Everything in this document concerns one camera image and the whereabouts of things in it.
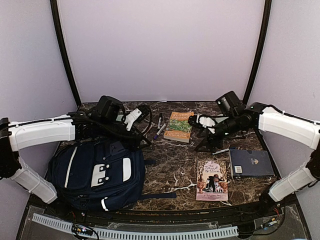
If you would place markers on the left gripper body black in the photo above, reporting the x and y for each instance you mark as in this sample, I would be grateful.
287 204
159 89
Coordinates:
107 130

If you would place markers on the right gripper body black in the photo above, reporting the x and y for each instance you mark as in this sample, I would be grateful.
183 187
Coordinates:
208 132

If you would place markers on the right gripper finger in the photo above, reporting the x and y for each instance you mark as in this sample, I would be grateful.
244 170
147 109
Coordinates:
216 145
205 145

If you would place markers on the dark blue hardcover book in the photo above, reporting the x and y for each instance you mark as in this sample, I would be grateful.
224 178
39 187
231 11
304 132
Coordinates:
250 163

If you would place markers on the Taming of the Shrew book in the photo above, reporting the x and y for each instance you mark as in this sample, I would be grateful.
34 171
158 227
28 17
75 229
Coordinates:
212 182

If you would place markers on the navy blue student backpack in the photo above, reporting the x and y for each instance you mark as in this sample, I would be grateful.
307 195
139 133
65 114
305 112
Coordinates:
100 176

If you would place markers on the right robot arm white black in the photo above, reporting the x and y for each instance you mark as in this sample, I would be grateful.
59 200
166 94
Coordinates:
266 118

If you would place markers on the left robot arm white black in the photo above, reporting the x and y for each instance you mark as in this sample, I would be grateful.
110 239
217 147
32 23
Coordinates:
74 126

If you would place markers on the black capped marker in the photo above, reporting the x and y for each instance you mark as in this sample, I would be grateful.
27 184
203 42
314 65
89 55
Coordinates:
159 121

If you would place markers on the purple capped white marker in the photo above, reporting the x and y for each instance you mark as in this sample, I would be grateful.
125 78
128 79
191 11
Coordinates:
159 131

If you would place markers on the orange green Treehouse paperback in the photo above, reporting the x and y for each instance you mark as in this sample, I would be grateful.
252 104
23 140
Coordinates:
178 128

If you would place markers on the small circuit board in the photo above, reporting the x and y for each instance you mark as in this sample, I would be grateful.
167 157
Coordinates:
81 230

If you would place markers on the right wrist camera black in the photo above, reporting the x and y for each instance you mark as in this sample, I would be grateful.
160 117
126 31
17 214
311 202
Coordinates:
228 101

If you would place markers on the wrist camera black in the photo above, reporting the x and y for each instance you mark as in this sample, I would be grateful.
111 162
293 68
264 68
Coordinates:
108 107
228 101

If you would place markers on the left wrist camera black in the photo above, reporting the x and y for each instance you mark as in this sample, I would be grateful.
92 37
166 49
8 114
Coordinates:
108 107

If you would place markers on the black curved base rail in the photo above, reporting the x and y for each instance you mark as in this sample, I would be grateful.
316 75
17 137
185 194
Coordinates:
243 215

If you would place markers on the grey slotted cable duct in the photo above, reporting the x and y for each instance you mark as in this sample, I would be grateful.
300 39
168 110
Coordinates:
122 231

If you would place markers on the right black frame post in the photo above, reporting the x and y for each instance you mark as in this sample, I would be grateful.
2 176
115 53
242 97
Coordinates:
259 50

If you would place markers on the black frame post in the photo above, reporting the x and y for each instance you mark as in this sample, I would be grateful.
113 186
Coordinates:
259 50
63 52

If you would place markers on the left black frame post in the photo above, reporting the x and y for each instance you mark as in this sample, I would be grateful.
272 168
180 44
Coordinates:
63 52

